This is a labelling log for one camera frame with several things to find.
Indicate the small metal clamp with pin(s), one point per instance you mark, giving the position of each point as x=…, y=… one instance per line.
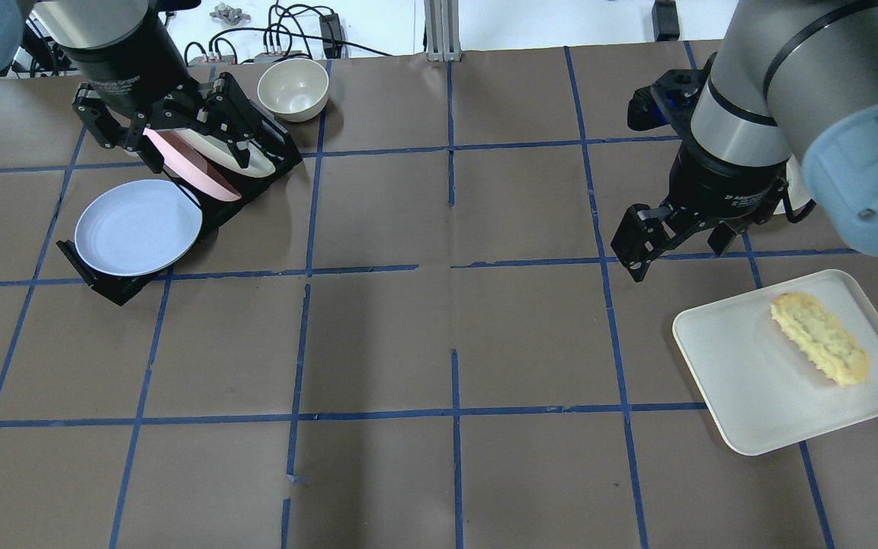
x=229, y=15

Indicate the white rectangular tray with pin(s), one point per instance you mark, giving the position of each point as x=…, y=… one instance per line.
x=762, y=392

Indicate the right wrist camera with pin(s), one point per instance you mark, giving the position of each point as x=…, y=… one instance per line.
x=669, y=101

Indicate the aluminium frame post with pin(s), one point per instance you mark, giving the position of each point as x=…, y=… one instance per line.
x=442, y=31

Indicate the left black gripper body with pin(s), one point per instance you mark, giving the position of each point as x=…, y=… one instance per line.
x=125, y=71

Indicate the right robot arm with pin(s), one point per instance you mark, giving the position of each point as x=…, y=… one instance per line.
x=784, y=114

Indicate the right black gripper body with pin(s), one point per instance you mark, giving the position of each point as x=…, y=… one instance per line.
x=721, y=181

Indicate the blue plate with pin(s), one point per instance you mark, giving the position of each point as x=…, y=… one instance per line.
x=138, y=228

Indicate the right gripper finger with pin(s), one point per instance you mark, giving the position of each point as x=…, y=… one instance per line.
x=724, y=234
x=642, y=237

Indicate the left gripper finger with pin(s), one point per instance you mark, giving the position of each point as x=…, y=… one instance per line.
x=239, y=126
x=109, y=133

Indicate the black power adapter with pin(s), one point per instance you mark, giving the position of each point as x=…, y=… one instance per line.
x=665, y=21

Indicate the cream bowl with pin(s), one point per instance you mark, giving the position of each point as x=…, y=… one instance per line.
x=295, y=90

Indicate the black dish rack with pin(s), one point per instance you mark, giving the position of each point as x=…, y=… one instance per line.
x=251, y=183

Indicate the black power brick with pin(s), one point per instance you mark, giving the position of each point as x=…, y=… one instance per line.
x=332, y=36

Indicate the round cream plate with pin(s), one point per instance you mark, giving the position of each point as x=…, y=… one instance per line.
x=795, y=186

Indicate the pink plate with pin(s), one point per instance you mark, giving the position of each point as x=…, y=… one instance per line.
x=191, y=166

